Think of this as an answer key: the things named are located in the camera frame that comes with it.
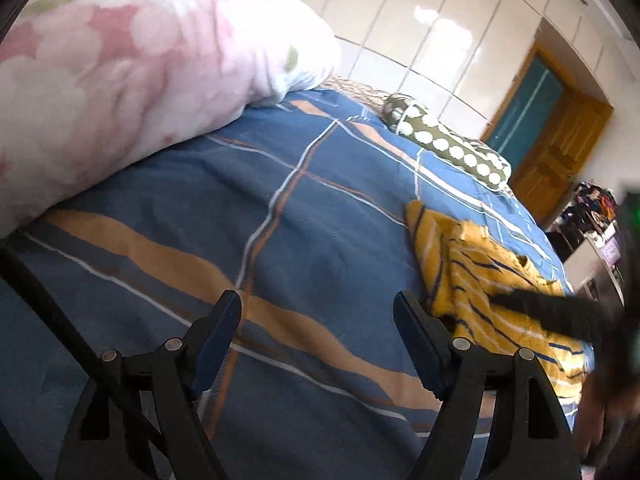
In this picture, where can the person's right hand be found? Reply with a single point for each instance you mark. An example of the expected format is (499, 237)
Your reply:
(590, 418)

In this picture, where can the brown wooden door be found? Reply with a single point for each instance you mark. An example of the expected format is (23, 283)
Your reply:
(543, 181)

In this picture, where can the teal door curtain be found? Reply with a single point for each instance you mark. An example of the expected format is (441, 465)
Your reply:
(522, 122)

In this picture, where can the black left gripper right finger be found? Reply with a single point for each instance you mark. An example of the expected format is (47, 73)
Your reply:
(529, 437)

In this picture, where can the cluttered shoe rack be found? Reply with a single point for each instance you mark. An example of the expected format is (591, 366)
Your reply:
(590, 211)

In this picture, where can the white glossy wardrobe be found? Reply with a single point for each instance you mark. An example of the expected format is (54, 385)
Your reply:
(463, 56)

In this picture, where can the blue plaid bed blanket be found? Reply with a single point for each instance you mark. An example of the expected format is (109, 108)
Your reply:
(300, 208)

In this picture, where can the pink floral quilt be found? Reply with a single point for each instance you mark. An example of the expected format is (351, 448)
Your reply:
(88, 87)

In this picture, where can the green white dotted pillow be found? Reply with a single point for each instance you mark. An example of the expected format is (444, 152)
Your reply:
(406, 117)

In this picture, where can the yellow striped knit sweater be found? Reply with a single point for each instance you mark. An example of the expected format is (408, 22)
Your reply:
(463, 269)

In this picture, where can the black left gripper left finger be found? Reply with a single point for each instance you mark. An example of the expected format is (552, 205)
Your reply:
(145, 404)

